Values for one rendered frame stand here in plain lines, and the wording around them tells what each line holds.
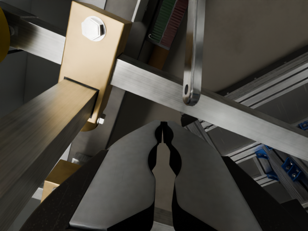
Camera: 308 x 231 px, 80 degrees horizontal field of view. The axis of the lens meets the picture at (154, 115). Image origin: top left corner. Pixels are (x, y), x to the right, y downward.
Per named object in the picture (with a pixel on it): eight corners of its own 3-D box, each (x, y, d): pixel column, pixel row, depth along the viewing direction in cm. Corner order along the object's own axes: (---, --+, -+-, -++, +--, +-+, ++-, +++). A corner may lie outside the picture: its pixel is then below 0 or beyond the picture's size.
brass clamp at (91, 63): (137, 24, 21) (131, 26, 17) (106, 119, 27) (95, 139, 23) (85, 1, 20) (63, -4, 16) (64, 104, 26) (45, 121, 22)
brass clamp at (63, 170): (91, 167, 33) (80, 191, 29) (76, 211, 39) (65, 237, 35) (56, 156, 32) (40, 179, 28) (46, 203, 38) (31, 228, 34)
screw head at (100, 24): (108, 21, 17) (105, 22, 16) (102, 44, 18) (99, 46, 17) (85, 11, 16) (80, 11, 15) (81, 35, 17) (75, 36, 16)
